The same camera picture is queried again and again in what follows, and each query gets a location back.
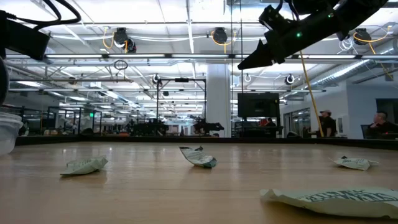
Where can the black glass partition frame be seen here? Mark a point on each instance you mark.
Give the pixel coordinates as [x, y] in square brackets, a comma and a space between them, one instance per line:
[79, 121]

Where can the black monitor screen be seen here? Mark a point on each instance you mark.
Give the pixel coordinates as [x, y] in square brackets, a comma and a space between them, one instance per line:
[258, 105]

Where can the dark doorway panel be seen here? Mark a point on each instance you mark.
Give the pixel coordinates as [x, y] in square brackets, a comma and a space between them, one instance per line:
[391, 107]

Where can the black office chair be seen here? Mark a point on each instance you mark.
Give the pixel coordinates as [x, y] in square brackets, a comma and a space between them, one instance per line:
[365, 132]

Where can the translucent white plastic bin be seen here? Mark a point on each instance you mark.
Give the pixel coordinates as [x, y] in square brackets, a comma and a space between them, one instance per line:
[9, 130]

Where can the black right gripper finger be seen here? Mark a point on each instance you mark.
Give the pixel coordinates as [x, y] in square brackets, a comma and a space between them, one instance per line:
[258, 59]

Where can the standing person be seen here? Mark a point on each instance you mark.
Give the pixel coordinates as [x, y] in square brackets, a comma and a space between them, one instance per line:
[328, 124]

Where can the black background robot arm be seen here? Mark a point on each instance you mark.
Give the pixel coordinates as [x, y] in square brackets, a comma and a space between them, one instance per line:
[206, 126]

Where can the black table border rail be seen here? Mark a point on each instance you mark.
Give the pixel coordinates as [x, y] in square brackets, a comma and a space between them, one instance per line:
[124, 139]

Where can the person behind monitor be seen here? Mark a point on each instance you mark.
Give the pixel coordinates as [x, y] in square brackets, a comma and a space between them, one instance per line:
[270, 123]

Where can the white building column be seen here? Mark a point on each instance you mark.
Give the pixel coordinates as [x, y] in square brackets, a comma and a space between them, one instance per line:
[219, 102]

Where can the pale green snack packet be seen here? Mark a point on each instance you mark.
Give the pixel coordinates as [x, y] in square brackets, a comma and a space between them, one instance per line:
[84, 166]
[199, 158]
[354, 163]
[335, 202]

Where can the silver ventilation duct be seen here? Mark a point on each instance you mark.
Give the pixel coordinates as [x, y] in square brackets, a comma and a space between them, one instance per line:
[342, 72]

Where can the black metal frame rig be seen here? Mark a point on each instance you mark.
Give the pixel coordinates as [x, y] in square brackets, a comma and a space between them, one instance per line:
[157, 105]

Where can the dark background robot station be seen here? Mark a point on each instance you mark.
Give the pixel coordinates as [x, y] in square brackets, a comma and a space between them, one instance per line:
[149, 128]

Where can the red round object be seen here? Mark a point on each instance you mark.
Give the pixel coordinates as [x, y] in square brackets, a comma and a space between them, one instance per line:
[262, 122]

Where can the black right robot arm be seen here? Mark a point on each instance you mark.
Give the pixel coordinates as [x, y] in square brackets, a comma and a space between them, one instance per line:
[357, 12]

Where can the seated person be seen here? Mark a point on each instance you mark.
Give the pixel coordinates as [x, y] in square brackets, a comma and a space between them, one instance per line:
[384, 126]

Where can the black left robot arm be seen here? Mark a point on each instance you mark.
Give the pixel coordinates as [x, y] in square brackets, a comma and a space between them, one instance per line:
[2, 81]

